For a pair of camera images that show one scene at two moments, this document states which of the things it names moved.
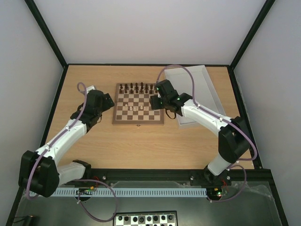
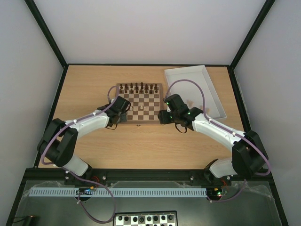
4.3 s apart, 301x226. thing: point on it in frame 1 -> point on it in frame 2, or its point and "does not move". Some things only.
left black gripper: x=106 y=105 -> x=124 y=117
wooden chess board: x=132 y=104 does not move
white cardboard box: x=205 y=93 does not move
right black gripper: x=154 y=101 -> x=162 y=117
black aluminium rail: x=92 y=177 does not move
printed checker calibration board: x=163 y=218 does not move
